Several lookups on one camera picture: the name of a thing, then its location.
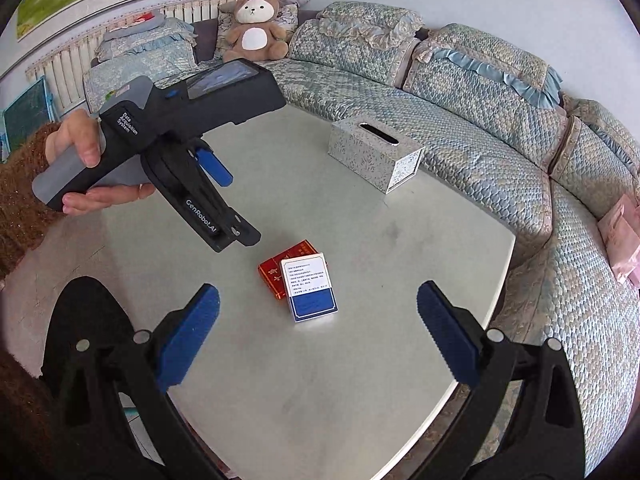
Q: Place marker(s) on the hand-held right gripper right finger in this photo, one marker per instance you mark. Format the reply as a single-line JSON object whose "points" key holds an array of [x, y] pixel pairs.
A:
{"points": [[447, 335]]}

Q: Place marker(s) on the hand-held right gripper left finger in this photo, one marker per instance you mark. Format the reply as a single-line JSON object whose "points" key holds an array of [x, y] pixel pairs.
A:
{"points": [[190, 340]]}

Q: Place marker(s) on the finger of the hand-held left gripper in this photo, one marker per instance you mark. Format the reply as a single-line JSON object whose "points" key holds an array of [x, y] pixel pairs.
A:
{"points": [[245, 232], [216, 169]]}

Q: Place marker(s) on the red cigarette box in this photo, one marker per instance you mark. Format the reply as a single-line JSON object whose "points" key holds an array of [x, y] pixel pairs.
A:
{"points": [[272, 272]]}

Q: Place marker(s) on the white blue card box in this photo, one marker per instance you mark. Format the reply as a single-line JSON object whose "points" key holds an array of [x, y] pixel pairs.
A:
{"points": [[310, 285]]}

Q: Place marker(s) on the person's right forearm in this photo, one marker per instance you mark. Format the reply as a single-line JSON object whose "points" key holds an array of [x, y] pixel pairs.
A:
{"points": [[22, 420]]}

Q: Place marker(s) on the person's left forearm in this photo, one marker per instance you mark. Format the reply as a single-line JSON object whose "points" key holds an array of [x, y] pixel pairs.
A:
{"points": [[22, 200]]}

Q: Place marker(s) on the person's left hand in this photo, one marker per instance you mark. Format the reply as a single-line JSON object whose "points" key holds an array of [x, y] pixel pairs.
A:
{"points": [[82, 132]]}

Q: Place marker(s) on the blue quilted pillow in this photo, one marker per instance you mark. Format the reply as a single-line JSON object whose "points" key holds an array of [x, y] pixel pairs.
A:
{"points": [[145, 42]]}

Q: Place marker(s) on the brown teddy bear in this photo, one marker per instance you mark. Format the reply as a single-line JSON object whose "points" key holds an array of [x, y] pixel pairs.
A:
{"points": [[255, 30]]}

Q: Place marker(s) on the green framed board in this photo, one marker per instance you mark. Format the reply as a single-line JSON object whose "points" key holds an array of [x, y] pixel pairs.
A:
{"points": [[27, 115]]}

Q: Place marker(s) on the patterned grey tissue box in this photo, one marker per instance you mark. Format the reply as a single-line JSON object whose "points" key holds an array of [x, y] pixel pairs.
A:
{"points": [[370, 152]]}

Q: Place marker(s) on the blue ruffled sofa cushion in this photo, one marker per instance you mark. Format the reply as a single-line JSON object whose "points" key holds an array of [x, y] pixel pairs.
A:
{"points": [[480, 80], [600, 150], [350, 40]]}

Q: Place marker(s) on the pink packet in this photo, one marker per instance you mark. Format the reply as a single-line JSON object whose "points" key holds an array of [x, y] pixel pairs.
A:
{"points": [[622, 240]]}

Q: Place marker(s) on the blue quilted sofa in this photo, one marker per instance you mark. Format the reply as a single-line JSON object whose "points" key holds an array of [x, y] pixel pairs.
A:
{"points": [[450, 130]]}

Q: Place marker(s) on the white wall radiator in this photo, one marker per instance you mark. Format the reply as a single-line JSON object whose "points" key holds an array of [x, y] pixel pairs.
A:
{"points": [[65, 65]]}

